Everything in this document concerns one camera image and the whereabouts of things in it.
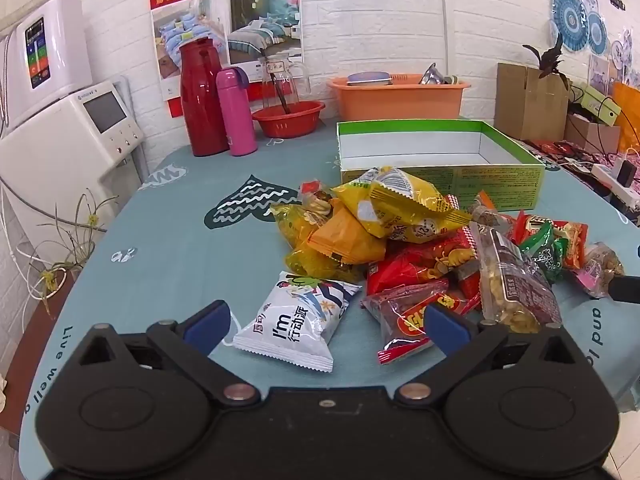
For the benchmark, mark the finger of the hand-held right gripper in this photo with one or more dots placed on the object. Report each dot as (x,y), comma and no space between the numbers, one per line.
(625,289)

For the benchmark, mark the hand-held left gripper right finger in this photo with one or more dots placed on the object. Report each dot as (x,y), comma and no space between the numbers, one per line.
(447,329)

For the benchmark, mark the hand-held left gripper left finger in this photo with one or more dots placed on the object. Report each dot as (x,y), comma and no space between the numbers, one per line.
(207,324)

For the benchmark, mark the pink clear snack packet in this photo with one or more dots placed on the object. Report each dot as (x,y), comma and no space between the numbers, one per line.
(597,267)

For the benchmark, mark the dark red clear snack packet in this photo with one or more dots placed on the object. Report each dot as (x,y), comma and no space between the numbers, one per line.
(400,315)

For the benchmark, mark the red orange snack packet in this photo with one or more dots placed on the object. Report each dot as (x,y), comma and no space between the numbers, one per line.
(572,240)

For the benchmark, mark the clear peanut packet maroon label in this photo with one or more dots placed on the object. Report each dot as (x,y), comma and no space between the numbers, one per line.
(515,285)

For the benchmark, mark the white snack packet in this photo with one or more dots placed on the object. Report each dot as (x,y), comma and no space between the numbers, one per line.
(295,325)

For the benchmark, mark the green snack packet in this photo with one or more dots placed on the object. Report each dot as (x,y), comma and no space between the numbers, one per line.
(545,252)

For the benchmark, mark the small brown snack packet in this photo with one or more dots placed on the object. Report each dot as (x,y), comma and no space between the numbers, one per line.
(487,212)

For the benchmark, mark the large yellow snack packet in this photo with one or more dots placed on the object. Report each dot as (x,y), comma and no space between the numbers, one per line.
(400,210)

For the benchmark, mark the yellow clear snack packet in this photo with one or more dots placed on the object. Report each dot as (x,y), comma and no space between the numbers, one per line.
(295,230)

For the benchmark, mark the green cardboard box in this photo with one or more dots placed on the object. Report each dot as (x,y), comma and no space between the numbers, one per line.
(500,182)

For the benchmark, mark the teal printed tablecloth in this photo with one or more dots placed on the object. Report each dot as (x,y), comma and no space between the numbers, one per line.
(175,240)

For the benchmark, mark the white power strip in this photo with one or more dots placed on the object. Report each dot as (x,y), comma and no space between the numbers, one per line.
(607,175)

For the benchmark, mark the plaid cloth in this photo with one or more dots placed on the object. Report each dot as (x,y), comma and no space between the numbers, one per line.
(575,172)

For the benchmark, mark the thin green orchid plant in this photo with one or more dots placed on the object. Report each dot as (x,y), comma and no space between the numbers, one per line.
(80,247)

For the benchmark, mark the small cardboard box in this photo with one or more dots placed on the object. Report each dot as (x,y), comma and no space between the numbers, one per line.
(595,135)

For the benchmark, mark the clear snack packet red label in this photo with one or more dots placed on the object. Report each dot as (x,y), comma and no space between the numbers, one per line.
(315,200)

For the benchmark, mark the orange bag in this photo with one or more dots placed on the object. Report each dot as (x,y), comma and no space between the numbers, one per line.
(629,110)

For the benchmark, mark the yellow green small box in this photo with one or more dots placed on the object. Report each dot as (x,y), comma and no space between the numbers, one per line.
(600,102)

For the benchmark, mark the brown cardboard box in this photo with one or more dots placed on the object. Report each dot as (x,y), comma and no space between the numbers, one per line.
(525,105)

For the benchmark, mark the pink thermos bottle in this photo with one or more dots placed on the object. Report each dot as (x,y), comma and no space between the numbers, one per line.
(235,115)

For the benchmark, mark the red plastic basket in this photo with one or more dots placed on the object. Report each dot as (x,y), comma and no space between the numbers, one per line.
(290,122)

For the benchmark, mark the red thermos jug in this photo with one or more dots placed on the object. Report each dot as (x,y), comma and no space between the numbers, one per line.
(202,105)

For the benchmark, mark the white machine with screen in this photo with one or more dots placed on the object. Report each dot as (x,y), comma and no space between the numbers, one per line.
(60,145)

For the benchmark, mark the orange plastic basin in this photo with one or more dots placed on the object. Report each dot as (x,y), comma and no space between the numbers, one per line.
(395,100)

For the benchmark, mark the dark leafy plant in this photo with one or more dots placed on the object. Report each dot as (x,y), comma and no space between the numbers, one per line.
(550,57)

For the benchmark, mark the green ceramic bowl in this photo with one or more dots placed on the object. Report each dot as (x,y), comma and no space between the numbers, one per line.
(452,79)

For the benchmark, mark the steel bowl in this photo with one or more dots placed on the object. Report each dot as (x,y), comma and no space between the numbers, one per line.
(431,76)

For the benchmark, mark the blue paper fan decorations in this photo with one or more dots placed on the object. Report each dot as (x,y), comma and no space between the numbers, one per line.
(567,17)

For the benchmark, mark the white water purifier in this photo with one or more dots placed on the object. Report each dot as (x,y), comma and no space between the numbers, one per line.
(55,50)

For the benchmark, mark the white wall conduit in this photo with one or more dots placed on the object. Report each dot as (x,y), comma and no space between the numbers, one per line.
(443,20)

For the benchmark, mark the red wall calendar poster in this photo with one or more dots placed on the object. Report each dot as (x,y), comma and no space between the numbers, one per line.
(260,15)

